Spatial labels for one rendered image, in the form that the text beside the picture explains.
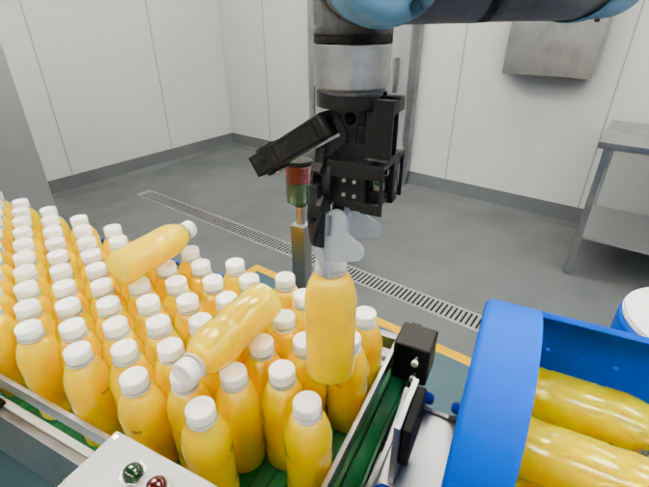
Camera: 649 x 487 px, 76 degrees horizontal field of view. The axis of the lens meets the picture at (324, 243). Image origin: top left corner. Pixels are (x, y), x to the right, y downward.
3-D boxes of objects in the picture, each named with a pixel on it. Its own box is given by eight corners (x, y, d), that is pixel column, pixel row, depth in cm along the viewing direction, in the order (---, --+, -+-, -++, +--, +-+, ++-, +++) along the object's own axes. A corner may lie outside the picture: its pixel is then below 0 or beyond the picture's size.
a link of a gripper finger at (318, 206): (317, 251, 45) (323, 170, 42) (304, 248, 46) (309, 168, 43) (335, 241, 49) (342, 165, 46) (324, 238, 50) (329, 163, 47)
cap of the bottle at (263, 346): (269, 359, 65) (269, 351, 64) (245, 357, 65) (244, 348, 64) (276, 342, 68) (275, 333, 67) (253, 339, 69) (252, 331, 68)
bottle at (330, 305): (344, 392, 57) (348, 284, 48) (298, 379, 59) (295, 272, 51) (359, 358, 63) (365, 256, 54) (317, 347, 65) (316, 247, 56)
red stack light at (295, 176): (304, 186, 92) (304, 170, 90) (280, 183, 95) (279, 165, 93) (318, 178, 97) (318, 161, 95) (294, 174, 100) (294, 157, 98)
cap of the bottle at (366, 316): (379, 326, 72) (380, 317, 71) (356, 329, 71) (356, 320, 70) (372, 312, 75) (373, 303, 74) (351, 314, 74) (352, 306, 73)
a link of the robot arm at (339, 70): (298, 43, 38) (336, 40, 44) (299, 97, 40) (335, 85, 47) (376, 46, 35) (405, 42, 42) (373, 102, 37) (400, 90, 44)
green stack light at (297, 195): (305, 208, 94) (304, 187, 92) (281, 203, 97) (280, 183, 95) (318, 198, 99) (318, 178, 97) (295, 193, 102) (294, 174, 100)
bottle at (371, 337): (382, 402, 79) (389, 329, 70) (348, 408, 78) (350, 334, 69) (372, 375, 85) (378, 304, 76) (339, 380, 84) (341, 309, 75)
